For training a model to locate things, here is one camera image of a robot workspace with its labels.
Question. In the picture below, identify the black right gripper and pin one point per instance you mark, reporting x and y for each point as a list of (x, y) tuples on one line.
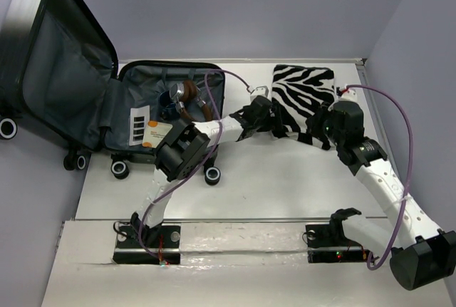
[(314, 122)]

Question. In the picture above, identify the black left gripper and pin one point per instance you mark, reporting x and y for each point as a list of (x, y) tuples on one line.
[(274, 123)]

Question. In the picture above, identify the zebra print plush cloth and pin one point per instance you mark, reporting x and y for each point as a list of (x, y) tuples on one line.
[(299, 91)]

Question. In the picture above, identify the brown silver headphones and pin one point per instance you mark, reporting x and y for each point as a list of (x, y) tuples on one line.
[(184, 93)]

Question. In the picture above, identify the white orange eyelid tape card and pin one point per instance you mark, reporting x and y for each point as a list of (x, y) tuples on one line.
[(154, 133)]

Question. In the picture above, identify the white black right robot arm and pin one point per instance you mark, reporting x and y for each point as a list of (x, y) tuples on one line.
[(418, 250)]

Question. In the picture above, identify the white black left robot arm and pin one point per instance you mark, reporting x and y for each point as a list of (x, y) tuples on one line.
[(186, 148)]

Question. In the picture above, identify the dark blue mug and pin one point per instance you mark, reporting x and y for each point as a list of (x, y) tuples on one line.
[(168, 110)]

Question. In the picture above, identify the black hard-shell suitcase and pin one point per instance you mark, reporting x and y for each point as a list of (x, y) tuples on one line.
[(61, 79)]

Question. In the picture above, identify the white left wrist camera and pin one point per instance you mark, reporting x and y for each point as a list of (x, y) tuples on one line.
[(259, 91)]

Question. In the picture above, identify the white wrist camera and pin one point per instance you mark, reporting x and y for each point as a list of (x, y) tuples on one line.
[(346, 94), (259, 91)]

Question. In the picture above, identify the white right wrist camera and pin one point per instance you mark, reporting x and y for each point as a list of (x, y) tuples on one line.
[(346, 94)]

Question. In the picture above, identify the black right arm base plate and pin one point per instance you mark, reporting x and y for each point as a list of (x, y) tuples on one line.
[(327, 243)]

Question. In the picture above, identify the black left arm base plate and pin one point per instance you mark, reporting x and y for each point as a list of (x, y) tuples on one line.
[(164, 250)]

